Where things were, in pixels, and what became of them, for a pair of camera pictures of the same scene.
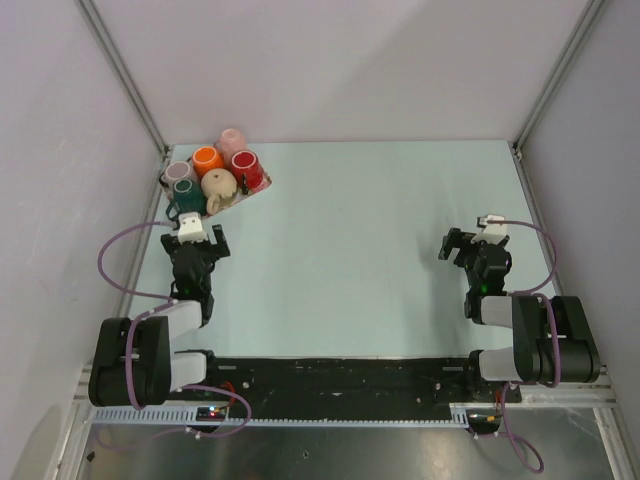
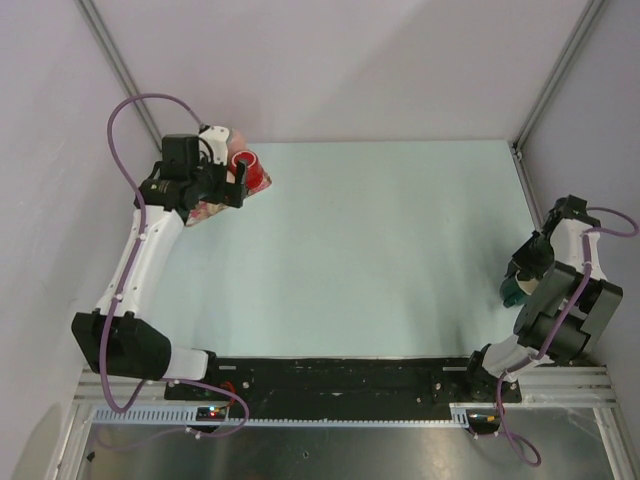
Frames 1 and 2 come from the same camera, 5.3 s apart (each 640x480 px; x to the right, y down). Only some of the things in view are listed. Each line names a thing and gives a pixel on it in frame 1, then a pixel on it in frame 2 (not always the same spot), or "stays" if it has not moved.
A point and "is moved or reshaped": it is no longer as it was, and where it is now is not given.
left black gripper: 220,248 to 228,193
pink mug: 231,141 stays
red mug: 247,171 stays
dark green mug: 188,197 is moved or reshaped
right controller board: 483,420 stays
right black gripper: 452,239 to 520,261
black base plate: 346,383 stays
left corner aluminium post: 91,15 stays
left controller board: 211,413 stays
